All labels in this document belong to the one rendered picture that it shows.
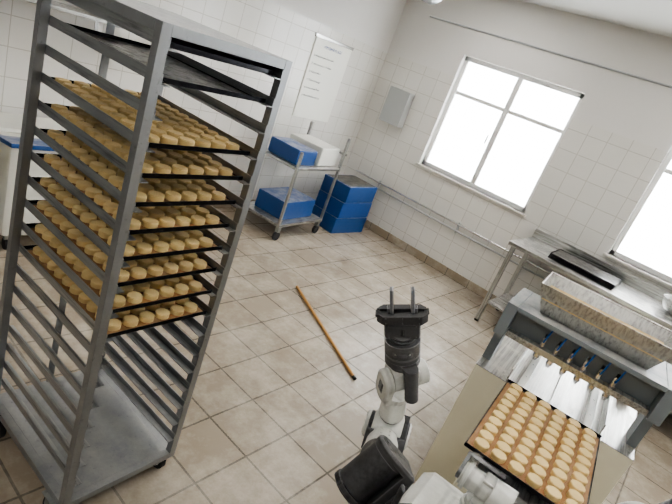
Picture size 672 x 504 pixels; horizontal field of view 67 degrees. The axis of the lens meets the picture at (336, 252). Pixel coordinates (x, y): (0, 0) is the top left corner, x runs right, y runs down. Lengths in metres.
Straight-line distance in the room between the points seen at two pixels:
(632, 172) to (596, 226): 0.59
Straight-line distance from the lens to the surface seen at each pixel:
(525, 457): 1.92
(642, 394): 2.50
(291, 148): 5.01
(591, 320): 2.38
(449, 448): 2.72
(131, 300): 1.78
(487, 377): 2.50
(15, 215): 2.13
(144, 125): 1.44
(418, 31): 6.59
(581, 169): 5.64
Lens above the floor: 1.89
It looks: 20 degrees down
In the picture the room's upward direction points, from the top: 21 degrees clockwise
